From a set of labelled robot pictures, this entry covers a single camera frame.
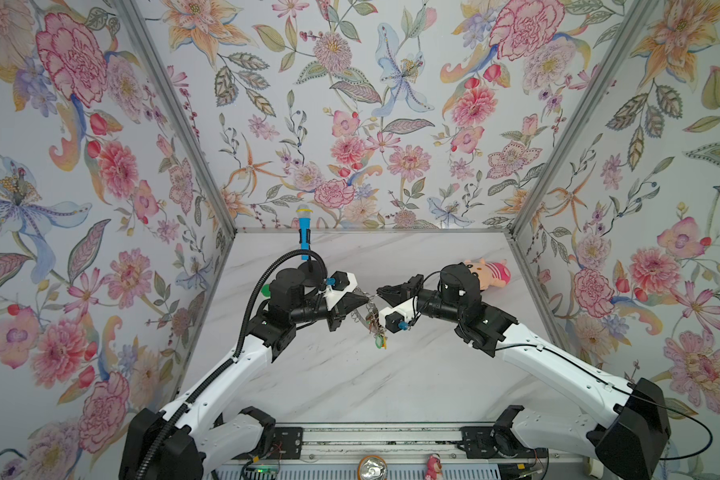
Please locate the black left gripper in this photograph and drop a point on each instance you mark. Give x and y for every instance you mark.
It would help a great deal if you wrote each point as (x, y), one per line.
(337, 314)

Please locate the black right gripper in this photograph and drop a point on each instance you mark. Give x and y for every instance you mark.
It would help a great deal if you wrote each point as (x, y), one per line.
(409, 290)

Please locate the large metal keyring with keys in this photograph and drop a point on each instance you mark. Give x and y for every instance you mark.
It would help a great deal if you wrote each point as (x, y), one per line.
(368, 316)

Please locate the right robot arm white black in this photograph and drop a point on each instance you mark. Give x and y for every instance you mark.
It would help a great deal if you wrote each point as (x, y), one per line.
(622, 424)

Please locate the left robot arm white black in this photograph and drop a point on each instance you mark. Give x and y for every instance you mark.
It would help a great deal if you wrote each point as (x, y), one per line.
(189, 437)

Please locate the blue toy microphone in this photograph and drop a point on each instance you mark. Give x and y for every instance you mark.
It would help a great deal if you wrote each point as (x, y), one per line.
(304, 224)

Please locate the shiny round metal object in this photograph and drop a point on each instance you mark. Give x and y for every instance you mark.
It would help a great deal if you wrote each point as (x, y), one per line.
(372, 467)

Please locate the small pink figurine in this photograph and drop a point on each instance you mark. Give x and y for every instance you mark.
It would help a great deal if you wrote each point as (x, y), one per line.
(434, 470)

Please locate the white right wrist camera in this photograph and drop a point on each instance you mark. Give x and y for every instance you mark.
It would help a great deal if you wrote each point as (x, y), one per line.
(399, 318)

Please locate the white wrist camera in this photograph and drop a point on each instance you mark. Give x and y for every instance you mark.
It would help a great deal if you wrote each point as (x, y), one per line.
(337, 286)
(399, 318)

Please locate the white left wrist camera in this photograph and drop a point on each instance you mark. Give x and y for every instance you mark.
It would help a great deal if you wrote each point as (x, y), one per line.
(337, 286)

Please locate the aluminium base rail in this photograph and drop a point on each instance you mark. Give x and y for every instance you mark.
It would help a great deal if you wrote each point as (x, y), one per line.
(402, 443)

